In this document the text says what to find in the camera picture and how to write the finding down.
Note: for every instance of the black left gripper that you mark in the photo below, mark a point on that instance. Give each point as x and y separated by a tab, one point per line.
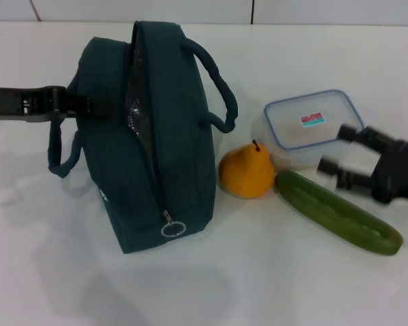
7	102

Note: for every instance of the green cucumber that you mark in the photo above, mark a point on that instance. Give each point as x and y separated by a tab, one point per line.
336	214

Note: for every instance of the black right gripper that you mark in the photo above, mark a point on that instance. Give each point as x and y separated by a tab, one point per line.
401	173

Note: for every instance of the orange yellow pear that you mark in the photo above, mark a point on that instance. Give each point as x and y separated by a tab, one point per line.
246	173

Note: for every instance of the dark teal insulated lunch bag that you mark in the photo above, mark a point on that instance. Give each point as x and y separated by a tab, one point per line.
177	136

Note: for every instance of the clear container with blue-rimmed lid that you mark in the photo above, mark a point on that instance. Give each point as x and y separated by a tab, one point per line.
292	122

